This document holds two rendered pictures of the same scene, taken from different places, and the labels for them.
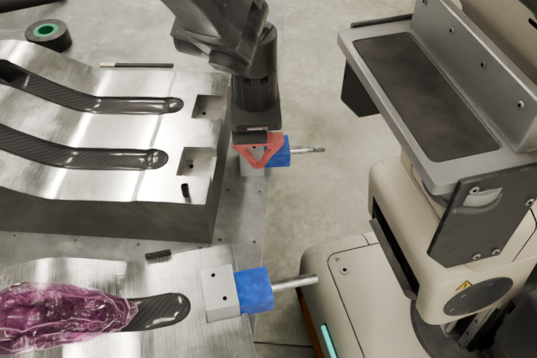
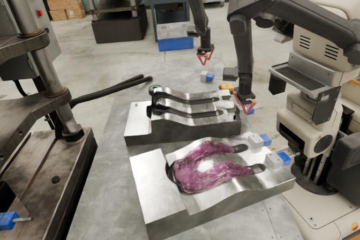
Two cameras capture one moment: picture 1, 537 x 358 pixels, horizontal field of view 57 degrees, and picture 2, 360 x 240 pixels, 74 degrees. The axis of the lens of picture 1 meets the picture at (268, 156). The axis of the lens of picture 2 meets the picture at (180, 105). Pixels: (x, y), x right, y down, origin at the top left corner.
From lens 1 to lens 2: 57 cm
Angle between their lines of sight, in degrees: 14
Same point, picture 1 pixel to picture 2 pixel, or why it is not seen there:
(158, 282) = (235, 142)
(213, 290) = (255, 139)
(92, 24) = (165, 85)
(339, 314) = not seen: hidden behind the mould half
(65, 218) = (196, 133)
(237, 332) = (264, 149)
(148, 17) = (183, 81)
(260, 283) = (265, 137)
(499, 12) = (315, 55)
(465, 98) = (311, 77)
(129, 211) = (217, 127)
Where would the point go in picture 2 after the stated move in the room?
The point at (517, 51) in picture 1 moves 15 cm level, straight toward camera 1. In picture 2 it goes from (322, 63) to (323, 81)
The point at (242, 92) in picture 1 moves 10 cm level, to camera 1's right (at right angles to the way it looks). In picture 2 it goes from (243, 89) to (265, 86)
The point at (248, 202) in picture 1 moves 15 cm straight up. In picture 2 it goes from (245, 125) to (247, 98)
